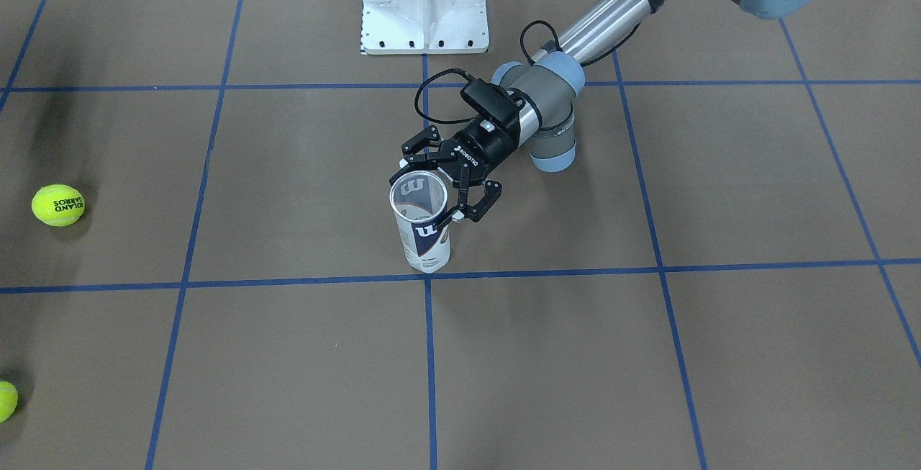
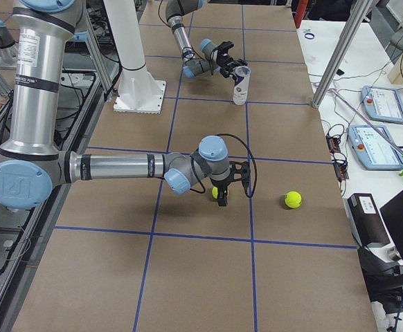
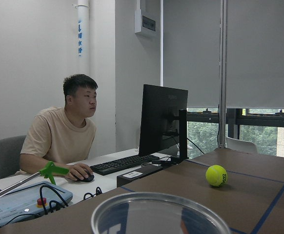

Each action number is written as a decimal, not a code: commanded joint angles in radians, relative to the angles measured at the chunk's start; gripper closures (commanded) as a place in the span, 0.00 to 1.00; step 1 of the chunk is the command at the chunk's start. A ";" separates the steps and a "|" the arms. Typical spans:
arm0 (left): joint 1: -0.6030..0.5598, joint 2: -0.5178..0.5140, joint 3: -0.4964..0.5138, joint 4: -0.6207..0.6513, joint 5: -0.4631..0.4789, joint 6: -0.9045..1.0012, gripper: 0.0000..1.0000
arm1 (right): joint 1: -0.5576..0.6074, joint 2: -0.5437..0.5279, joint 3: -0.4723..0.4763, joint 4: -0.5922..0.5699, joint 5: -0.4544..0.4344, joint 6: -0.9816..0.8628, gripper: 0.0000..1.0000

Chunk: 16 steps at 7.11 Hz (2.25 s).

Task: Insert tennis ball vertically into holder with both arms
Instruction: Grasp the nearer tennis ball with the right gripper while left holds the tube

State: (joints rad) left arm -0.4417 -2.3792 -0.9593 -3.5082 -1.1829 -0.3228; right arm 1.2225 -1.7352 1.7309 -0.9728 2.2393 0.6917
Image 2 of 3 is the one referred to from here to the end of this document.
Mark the black box with label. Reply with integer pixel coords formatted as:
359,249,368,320
346,193,390,248

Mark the reacher grabber tool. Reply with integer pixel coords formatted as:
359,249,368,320
328,88,403,180

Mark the teach pendant far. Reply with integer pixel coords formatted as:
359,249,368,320
361,86,403,125

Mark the aluminium frame post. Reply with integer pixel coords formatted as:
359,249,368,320
311,0,372,109

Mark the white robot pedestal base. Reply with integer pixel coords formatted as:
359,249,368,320
104,0,166,114

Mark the teach pendant near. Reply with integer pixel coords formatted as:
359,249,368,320
348,124,403,171

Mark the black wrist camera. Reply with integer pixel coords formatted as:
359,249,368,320
217,41,234,56

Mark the white tennis ball can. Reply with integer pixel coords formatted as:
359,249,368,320
233,66,251,106

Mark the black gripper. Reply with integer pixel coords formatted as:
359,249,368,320
217,53,247,78
210,168,233,207

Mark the teach pendant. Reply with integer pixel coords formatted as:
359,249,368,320
348,124,403,171
361,86,403,125

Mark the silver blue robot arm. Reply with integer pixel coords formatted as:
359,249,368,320
165,0,248,81
0,1,233,210

